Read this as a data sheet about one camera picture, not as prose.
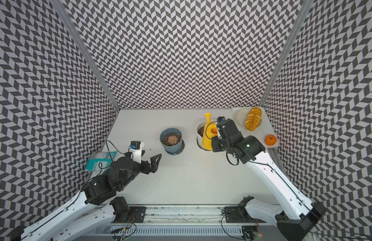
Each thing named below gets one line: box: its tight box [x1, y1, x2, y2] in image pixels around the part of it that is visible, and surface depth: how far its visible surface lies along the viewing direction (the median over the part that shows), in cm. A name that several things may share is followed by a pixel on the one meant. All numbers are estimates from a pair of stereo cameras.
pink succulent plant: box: [167, 135, 178, 145], surface depth 92 cm
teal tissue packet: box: [84, 150, 117, 172], surface depth 91 cm
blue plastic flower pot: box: [159, 127, 183, 154], surface depth 93 cm
